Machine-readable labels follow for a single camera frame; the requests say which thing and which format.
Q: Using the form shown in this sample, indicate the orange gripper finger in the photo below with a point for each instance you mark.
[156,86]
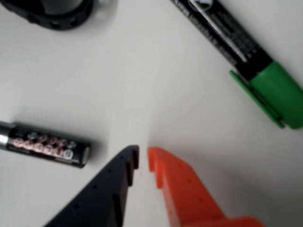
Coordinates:
[187,201]

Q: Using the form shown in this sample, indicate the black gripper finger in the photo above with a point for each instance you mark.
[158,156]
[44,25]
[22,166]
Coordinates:
[94,201]

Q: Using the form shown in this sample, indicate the green black marker pen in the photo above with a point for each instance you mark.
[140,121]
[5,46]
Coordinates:
[236,40]

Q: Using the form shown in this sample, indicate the black AA battery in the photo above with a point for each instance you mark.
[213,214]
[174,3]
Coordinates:
[47,146]

